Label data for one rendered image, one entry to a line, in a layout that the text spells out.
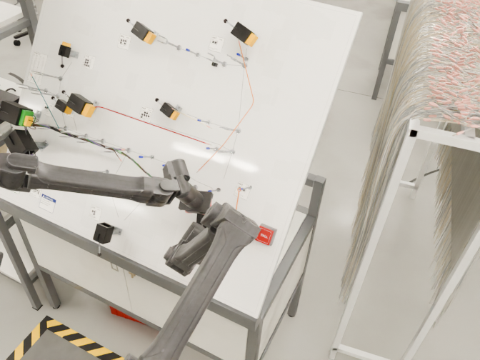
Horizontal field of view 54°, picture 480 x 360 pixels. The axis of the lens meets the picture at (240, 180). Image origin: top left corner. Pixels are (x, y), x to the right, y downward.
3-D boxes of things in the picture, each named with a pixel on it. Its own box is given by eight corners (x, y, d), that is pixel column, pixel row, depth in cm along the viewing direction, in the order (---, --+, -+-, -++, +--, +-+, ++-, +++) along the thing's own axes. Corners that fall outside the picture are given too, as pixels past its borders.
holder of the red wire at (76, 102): (78, 87, 176) (58, 83, 166) (103, 105, 173) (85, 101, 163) (72, 99, 177) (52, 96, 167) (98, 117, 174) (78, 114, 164)
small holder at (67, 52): (64, 68, 178) (53, 65, 172) (70, 47, 177) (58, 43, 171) (74, 71, 177) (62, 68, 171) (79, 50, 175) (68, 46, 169)
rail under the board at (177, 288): (254, 332, 160) (256, 322, 155) (-1, 208, 196) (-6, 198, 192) (261, 319, 163) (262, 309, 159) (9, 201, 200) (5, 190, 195)
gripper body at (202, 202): (184, 191, 149) (175, 183, 143) (214, 193, 146) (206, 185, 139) (180, 211, 147) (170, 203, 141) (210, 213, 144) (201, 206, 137)
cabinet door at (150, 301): (242, 371, 190) (248, 320, 163) (131, 314, 207) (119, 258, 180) (245, 366, 192) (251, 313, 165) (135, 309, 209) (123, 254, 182)
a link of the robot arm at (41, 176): (0, 193, 117) (5, 168, 109) (3, 173, 120) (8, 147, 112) (164, 211, 137) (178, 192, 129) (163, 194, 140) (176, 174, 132)
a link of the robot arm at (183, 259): (207, 216, 97) (251, 246, 98) (220, 195, 100) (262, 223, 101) (156, 262, 133) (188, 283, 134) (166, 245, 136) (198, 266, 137)
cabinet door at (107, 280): (131, 313, 208) (120, 257, 181) (37, 264, 224) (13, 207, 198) (134, 309, 209) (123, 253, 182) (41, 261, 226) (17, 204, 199)
